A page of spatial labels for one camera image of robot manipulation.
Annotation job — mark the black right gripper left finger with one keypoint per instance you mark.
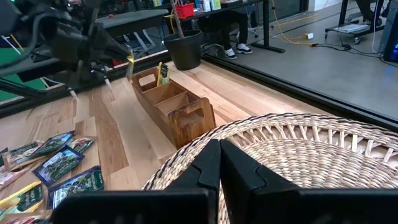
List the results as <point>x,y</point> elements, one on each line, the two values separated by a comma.
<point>140,208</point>

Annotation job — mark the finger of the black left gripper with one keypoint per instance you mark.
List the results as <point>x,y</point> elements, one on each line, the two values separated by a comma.
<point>115,41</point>
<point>102,46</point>

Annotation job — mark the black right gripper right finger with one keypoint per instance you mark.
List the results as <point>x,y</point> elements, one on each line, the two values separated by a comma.
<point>280,208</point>

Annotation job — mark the yellow-green tea packet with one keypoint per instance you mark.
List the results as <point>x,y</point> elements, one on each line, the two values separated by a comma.
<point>21,200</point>
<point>130,62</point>
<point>163,74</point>

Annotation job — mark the dark blue tea packet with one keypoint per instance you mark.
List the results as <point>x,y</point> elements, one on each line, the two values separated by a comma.
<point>2,155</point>
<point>76,186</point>
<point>54,142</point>
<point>58,165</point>

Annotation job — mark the silver packet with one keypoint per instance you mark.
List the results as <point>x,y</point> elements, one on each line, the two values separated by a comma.
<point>18,218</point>

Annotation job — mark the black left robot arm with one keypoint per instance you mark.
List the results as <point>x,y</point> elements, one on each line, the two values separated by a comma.
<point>25,28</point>

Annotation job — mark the wooden tea organizer box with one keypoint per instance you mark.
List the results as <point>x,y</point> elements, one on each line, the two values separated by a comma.
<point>174,105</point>

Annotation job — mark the dark grey desk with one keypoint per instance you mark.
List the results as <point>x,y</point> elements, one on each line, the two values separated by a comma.
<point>31,70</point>
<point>130,20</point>

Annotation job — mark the black lever with white tip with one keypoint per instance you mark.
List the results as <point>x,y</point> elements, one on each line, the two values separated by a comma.
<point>72,88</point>
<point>107,81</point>

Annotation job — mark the green mat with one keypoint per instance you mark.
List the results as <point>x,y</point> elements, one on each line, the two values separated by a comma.
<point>34,83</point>

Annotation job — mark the round woven wicker tray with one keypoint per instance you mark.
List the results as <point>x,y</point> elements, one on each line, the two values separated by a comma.
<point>311,161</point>

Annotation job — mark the green potted plant black pot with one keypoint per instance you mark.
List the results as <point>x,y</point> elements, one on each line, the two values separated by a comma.
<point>185,51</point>

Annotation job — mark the red plastic basket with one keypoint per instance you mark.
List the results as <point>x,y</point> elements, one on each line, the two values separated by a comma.
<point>185,11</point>

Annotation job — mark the person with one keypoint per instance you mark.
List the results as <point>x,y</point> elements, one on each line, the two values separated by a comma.
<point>227,31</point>

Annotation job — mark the person's white shoe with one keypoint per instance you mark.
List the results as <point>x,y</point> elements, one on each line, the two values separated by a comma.
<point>244,48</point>
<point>230,53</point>

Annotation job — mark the black office desk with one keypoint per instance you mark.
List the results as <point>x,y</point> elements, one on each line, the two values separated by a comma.
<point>266,25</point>

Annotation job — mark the white yellow power plug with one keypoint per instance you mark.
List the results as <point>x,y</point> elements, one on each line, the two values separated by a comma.
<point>309,36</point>

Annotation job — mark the white flat device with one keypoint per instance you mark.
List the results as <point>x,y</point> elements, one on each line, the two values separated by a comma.
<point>351,28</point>

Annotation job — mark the black computer tower blue light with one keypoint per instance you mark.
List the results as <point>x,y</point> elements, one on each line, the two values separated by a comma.
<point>392,40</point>

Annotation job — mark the black rolling stand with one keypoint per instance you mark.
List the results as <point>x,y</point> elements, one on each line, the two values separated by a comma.
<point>343,14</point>

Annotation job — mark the black aluminium table frame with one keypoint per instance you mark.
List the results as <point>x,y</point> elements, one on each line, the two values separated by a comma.
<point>311,95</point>

